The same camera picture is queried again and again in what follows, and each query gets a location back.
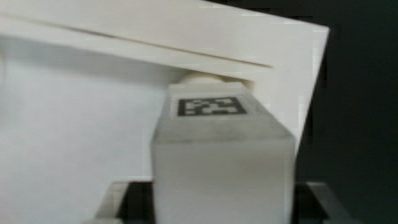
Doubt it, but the white table leg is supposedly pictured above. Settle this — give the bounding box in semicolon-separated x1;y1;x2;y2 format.
151;72;295;224

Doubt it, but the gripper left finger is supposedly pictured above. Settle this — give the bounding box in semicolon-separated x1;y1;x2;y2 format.
87;181;156;224

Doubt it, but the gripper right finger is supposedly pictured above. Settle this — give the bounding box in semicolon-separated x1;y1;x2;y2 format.
291;182;359;224

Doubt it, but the white square tabletop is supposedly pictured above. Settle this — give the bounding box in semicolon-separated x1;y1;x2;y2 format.
0;0;328;224

